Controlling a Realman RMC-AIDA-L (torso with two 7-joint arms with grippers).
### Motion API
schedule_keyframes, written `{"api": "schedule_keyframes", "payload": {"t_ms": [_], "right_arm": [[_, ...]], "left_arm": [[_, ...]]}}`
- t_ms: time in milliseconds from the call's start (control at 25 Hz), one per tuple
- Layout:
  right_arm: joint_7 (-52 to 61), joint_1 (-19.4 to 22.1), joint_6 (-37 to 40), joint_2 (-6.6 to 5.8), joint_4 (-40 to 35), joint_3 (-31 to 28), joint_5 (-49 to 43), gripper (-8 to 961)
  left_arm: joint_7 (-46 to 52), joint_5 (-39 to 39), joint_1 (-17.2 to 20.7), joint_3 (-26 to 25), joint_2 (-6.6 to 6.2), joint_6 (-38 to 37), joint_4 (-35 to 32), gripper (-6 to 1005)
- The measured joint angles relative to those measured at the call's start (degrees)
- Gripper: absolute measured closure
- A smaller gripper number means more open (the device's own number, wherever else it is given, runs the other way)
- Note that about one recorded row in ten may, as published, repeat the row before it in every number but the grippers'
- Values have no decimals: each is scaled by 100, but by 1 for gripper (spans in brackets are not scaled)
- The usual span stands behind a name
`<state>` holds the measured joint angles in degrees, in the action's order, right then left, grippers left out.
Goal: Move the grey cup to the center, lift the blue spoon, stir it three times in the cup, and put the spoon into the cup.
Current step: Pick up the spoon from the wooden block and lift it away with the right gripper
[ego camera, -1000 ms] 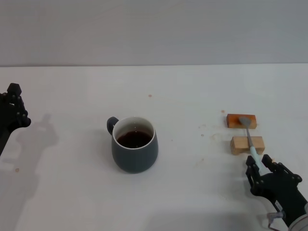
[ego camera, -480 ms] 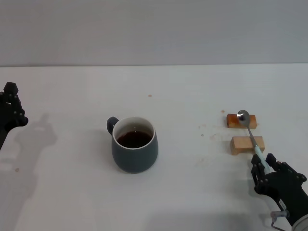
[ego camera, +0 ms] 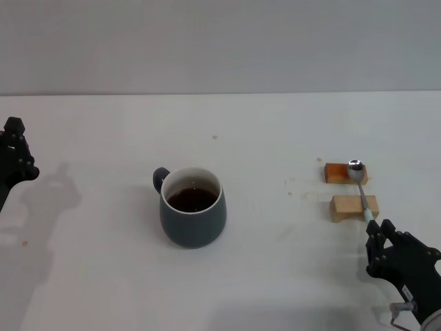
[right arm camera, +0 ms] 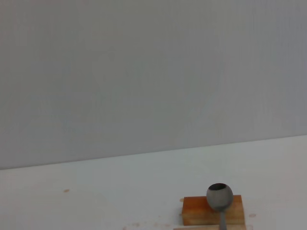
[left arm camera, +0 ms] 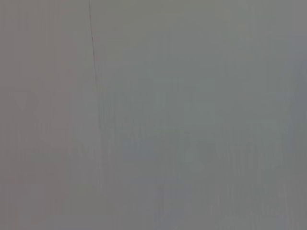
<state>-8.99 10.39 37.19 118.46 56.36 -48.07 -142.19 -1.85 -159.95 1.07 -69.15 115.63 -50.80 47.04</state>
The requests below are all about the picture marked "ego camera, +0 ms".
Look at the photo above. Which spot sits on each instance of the grey ceramic cup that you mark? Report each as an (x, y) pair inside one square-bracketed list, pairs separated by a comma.
[(193, 229)]

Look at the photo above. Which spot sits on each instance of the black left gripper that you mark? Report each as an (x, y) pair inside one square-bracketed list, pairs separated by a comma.
[(4, 179)]

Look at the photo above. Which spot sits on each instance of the orange stained wooden block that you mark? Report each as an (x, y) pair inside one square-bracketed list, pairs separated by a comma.
[(334, 174)]

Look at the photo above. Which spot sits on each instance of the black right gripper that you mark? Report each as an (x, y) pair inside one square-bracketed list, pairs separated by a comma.
[(417, 279)]

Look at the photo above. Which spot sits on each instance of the dark coffee liquid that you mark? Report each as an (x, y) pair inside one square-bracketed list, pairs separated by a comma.
[(193, 200)]

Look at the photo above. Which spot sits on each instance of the light notched wooden block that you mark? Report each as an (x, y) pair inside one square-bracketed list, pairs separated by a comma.
[(344, 207)]

